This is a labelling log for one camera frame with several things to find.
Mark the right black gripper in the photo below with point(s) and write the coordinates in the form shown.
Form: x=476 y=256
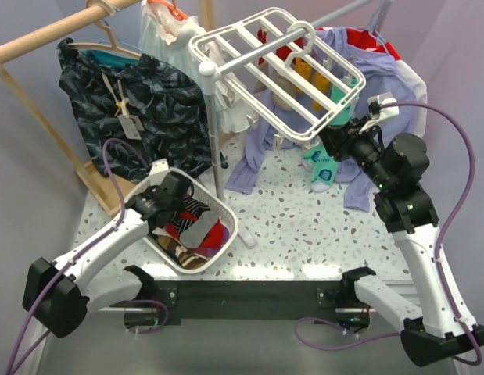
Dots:
x=338 y=141

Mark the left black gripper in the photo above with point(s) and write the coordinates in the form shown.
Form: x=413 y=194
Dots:
x=151 y=190

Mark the black striped sock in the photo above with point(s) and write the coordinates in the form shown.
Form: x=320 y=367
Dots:
x=193 y=209

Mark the white plastic sock hanger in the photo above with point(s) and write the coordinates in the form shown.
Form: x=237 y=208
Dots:
x=280 y=74

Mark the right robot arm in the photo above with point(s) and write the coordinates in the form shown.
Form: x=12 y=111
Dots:
x=440 y=326

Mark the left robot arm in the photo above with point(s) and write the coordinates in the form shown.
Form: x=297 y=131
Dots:
x=60 y=293

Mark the orange clothes hanger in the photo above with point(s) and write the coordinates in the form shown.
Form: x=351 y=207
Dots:
x=172 y=9

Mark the mint green sock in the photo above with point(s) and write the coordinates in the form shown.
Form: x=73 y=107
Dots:
x=323 y=172

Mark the lavender shirt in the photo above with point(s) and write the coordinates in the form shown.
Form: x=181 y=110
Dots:
x=245 y=174

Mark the grey sock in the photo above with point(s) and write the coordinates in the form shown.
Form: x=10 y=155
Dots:
x=195 y=235

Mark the wooden garment rack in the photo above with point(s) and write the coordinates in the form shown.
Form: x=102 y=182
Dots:
x=95 y=11

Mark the white laundry basket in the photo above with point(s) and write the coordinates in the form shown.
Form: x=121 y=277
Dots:
x=226 y=216

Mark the mustard yellow sock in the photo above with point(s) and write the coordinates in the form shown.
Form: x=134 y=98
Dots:
x=303 y=69
x=322 y=84

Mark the brown striped sock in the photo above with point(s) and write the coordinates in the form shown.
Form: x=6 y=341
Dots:
x=181 y=255

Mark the red sock in basket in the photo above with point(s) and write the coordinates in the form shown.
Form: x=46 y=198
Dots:
x=215 y=236

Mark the garment price tag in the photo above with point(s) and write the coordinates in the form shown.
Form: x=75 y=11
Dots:
x=132 y=126

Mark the dark leaf-print garment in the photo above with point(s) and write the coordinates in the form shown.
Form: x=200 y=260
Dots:
x=169 y=104

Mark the white ruffled dress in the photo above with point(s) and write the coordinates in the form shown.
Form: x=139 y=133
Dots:
x=167 y=39

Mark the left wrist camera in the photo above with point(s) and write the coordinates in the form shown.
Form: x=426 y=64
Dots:
x=158 y=171

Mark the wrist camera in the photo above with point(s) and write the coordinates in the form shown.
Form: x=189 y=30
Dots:
x=380 y=110
x=158 y=171

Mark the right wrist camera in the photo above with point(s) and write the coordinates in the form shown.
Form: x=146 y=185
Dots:
x=380 y=110

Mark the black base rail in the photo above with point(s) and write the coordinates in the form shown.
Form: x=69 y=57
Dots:
x=244 y=300

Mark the blue wire hanger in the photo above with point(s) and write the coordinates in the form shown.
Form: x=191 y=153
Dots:
x=376 y=23

